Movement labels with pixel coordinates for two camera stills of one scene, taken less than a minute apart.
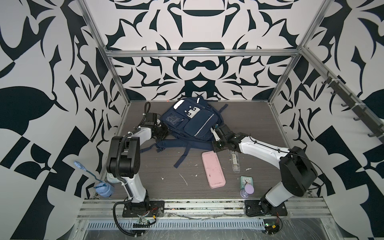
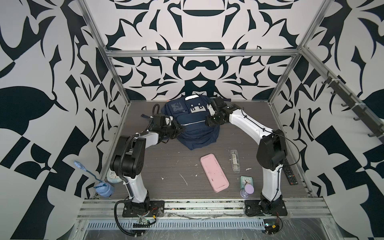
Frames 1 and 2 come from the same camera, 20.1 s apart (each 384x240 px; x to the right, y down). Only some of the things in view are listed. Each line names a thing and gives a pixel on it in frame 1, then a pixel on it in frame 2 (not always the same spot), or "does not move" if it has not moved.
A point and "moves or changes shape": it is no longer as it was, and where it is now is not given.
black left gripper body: [161, 131] -> [171, 131]
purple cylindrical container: [248, 189] does not move
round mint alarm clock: [111, 179] does not move
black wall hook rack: [360, 109] does not move
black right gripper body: [219, 144] -> [213, 119]
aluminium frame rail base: [102, 219] does not move
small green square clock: [245, 180] does not move
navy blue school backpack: [189, 123] moves or changes shape
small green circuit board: [271, 226] does not move
